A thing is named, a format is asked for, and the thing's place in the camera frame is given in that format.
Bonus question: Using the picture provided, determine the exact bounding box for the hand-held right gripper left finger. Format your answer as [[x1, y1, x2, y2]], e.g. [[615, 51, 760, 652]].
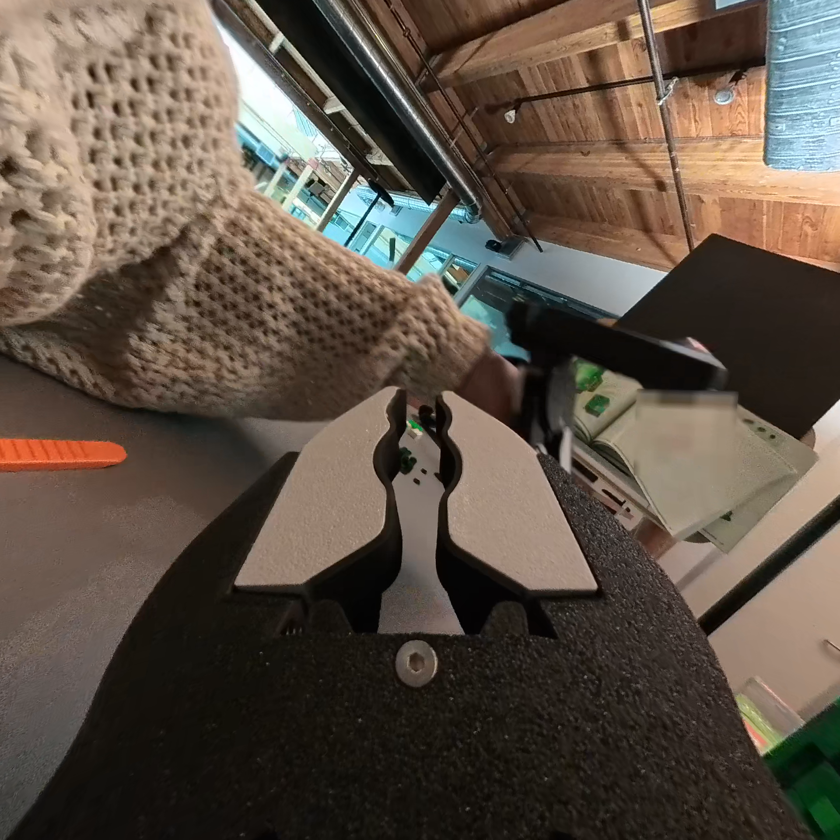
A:
[[234, 386, 404, 595]]

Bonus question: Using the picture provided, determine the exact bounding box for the grey acoustic ceiling panel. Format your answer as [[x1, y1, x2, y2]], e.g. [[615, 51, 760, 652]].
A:
[[763, 0, 840, 173]]

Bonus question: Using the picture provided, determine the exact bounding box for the person's left hand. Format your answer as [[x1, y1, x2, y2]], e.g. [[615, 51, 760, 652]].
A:
[[459, 350, 527, 429]]

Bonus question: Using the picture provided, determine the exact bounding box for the black flat panel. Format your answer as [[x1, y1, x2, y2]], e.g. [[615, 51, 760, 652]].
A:
[[616, 234, 840, 442]]

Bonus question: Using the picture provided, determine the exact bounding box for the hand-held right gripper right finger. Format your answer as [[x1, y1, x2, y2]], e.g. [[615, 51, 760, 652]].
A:
[[435, 391, 600, 599]]

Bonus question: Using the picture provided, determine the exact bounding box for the metal ceiling duct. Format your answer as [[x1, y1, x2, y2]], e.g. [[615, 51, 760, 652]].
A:
[[308, 0, 483, 221]]

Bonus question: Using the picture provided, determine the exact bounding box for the clear plastic bag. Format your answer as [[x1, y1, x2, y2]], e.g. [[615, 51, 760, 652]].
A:
[[734, 675, 806, 757]]

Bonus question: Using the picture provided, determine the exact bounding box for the person's left forearm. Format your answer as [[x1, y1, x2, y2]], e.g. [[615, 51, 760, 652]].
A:
[[0, 0, 494, 422]]

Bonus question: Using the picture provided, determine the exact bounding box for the green plastic bin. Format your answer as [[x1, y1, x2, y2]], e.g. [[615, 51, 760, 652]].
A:
[[760, 718, 840, 840]]

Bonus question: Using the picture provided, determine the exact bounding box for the orange brick separator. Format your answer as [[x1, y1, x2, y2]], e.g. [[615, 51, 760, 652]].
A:
[[0, 438, 127, 473]]

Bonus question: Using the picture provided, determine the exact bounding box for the lego instruction booklet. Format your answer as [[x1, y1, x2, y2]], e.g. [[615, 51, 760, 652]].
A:
[[570, 366, 819, 553]]

